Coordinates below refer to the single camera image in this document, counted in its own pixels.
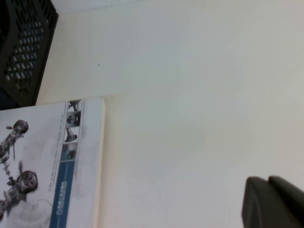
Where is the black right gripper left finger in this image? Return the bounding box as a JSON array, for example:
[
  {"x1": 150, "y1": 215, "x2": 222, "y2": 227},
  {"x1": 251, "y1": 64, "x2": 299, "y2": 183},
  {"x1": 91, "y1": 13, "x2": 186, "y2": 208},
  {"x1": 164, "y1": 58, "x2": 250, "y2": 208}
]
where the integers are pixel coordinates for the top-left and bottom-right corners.
[{"x1": 241, "y1": 176, "x2": 289, "y2": 228}]

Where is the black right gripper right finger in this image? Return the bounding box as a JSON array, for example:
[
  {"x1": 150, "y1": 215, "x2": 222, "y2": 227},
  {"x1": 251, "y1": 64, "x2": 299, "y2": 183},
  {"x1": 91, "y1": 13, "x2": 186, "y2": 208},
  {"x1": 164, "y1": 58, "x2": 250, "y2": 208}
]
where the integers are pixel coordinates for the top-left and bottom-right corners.
[{"x1": 268, "y1": 175, "x2": 304, "y2": 228}]

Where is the white book with blue strip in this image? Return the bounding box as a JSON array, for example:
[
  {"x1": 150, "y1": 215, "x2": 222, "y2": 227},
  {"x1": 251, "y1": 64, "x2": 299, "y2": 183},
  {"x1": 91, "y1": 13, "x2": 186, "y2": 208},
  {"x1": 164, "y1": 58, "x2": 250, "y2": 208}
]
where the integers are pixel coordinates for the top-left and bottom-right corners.
[{"x1": 0, "y1": 96, "x2": 106, "y2": 228}]

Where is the black plastic book stand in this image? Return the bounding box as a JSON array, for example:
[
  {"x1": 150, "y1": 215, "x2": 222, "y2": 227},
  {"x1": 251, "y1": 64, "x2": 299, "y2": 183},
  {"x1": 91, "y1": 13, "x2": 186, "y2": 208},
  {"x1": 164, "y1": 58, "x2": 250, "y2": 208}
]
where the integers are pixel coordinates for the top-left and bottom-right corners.
[{"x1": 0, "y1": 0, "x2": 59, "y2": 111}]

